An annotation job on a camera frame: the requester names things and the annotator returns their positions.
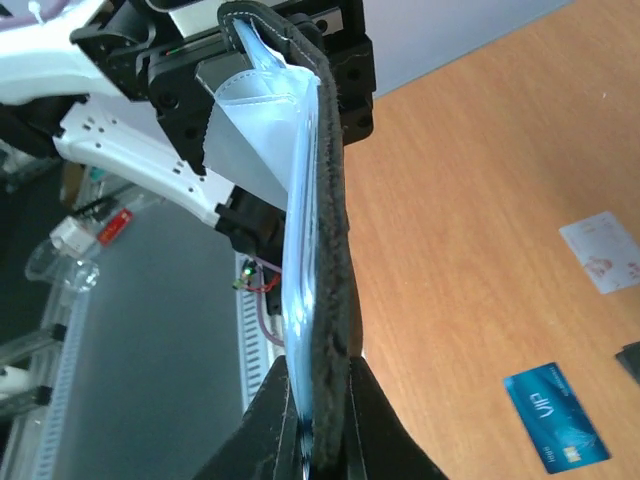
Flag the grey slotted cable duct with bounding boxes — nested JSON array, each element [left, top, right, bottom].
[[234, 287, 276, 411]]

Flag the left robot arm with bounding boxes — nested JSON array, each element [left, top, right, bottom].
[[1, 1, 376, 262]]

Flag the clear plastic items on floor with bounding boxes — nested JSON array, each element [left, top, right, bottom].
[[24, 207, 136, 294]]

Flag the white floral credit card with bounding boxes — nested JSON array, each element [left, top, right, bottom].
[[559, 211, 639, 294]]

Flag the blue credit card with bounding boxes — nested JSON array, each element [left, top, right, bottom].
[[503, 362, 611, 475]]

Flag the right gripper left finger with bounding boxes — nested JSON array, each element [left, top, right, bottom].
[[195, 356, 300, 480]]

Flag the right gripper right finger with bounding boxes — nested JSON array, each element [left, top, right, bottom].
[[342, 357, 446, 480]]

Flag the black VIP credit card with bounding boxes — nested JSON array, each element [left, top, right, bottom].
[[615, 341, 640, 383]]

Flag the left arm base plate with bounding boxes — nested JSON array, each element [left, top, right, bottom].
[[249, 260, 282, 316]]

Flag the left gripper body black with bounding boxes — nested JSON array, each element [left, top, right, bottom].
[[134, 0, 376, 176]]

